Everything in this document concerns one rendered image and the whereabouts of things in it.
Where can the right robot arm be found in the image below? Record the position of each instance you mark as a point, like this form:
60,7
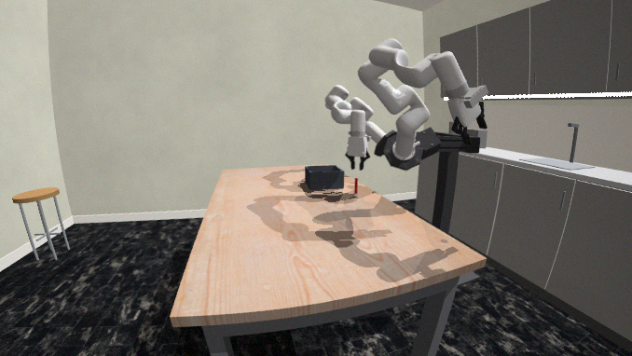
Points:
356,113

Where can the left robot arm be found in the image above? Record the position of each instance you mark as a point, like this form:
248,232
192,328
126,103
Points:
390,54

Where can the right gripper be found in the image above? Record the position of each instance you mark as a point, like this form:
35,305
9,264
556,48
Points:
357,147

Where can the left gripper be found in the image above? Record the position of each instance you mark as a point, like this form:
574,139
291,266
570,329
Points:
465,116

